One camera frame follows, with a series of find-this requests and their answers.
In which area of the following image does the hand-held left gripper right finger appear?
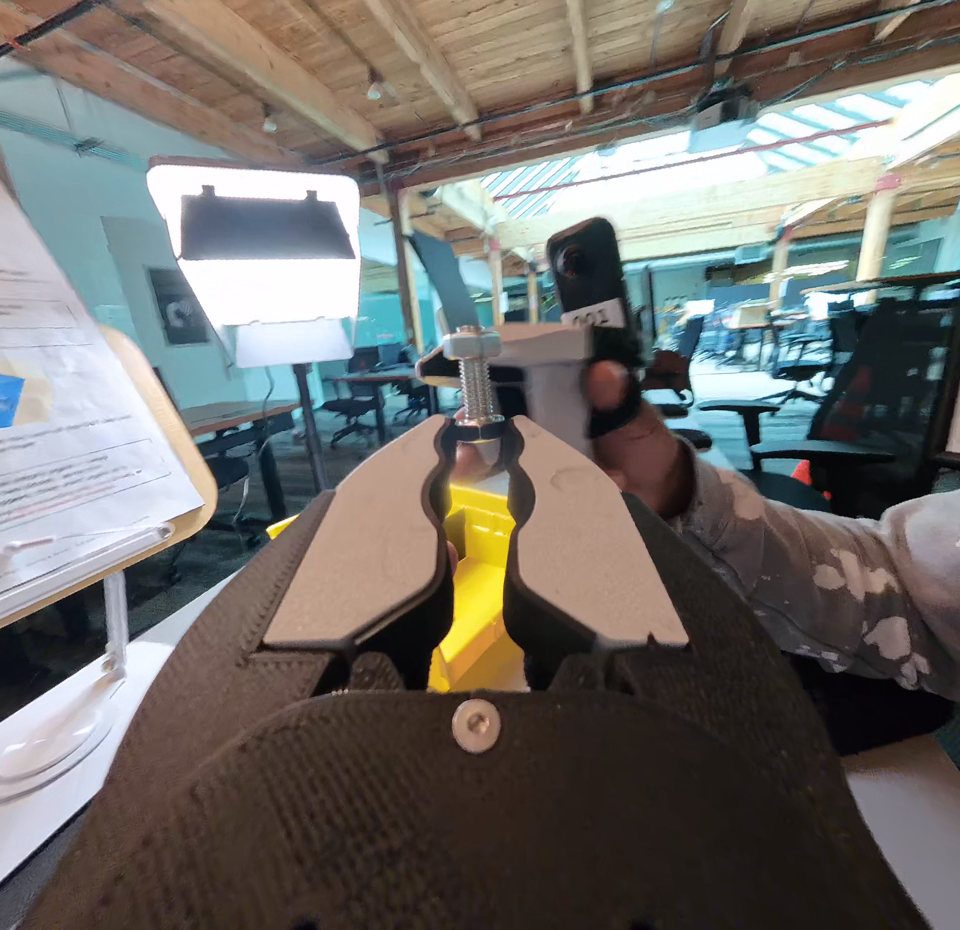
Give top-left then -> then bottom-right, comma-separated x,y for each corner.
501,414 -> 691,657

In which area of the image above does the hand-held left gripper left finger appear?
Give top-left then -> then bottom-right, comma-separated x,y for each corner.
262,415 -> 456,665

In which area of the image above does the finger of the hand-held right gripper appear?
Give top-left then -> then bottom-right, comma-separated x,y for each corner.
414,347 -> 462,387
491,324 -> 599,459

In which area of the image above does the steel hex bolt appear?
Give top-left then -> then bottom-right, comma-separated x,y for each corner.
452,330 -> 507,444

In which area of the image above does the yellow plastic bin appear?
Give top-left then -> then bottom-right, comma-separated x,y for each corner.
266,483 -> 526,695

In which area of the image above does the person's right forearm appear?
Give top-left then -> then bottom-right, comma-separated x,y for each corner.
675,438 -> 960,702

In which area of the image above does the person's right hand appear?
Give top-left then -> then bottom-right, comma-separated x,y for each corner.
452,358 -> 696,520

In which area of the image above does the black flag panel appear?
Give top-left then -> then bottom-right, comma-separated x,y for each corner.
408,232 -> 477,331

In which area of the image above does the black office chair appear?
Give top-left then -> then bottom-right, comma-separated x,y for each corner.
697,300 -> 950,519
322,348 -> 380,447

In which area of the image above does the black light stand pole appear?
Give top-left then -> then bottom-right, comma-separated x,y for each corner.
292,363 -> 329,492

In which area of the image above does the ceiling projector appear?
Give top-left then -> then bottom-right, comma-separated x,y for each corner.
688,93 -> 755,155

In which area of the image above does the studio light panel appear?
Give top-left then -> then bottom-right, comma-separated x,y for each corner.
146,157 -> 363,369

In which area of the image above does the printed instruction sheet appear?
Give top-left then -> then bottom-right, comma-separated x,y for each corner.
0,183 -> 205,597

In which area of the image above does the dark wall picture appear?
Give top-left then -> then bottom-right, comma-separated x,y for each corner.
147,267 -> 210,346

